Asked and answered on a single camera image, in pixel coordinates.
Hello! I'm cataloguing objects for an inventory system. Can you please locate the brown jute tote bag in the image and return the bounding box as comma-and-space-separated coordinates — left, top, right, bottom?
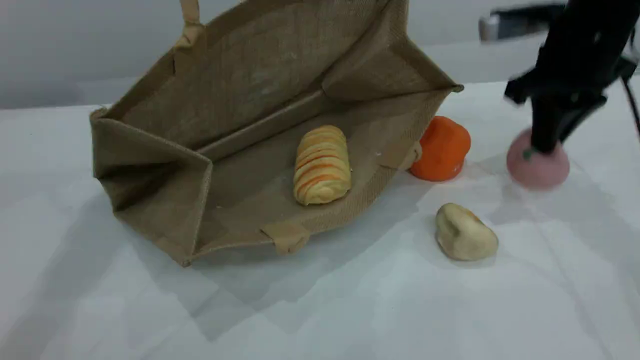
89, 0, 465, 268

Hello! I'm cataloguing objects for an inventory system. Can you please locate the long striped bread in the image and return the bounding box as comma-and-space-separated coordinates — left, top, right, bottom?
292, 124, 353, 206

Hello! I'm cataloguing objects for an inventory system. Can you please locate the pink toy peach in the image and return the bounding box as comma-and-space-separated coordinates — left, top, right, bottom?
506, 127, 571, 191

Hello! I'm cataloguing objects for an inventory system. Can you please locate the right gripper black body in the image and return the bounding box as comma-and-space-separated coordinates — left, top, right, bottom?
504, 0, 640, 108

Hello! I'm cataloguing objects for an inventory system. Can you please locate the small cream bread roll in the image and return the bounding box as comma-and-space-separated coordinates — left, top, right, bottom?
435, 202, 500, 262

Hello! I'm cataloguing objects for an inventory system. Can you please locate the orange toy fruit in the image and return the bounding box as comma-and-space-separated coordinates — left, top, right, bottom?
409, 116, 472, 183

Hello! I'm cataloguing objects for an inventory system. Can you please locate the black cable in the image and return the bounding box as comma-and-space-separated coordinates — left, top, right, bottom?
620, 75, 640, 141

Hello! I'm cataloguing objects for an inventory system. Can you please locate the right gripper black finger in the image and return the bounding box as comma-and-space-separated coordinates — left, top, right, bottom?
559, 94, 607, 145
530, 96, 563, 155

